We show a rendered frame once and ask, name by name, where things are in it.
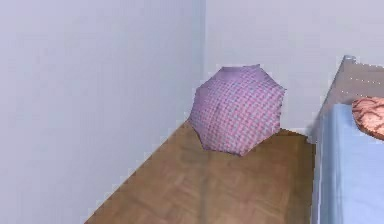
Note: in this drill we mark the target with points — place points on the light blue bed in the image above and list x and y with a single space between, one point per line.
350 173

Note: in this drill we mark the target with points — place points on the pink checked open umbrella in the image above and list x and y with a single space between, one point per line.
236 110

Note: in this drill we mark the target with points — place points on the orange brown patterned pillow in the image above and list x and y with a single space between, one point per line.
370 115

